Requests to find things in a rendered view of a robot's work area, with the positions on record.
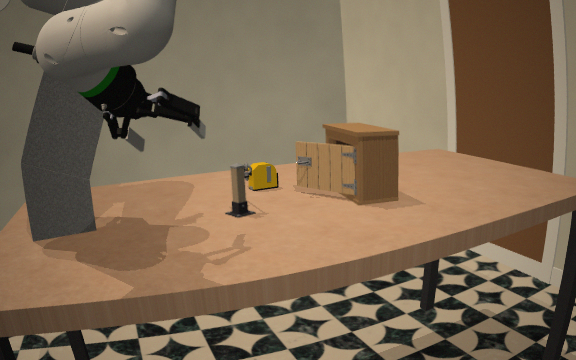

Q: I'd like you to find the yellow tape measure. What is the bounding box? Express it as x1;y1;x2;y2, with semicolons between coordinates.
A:
249;162;279;191

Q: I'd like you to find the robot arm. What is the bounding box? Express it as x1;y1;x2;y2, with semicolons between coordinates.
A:
12;0;177;112

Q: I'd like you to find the grey post with hook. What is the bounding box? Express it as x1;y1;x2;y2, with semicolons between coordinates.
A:
227;163;256;218

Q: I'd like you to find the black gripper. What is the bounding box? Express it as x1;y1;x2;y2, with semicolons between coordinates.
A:
103;78;206;152

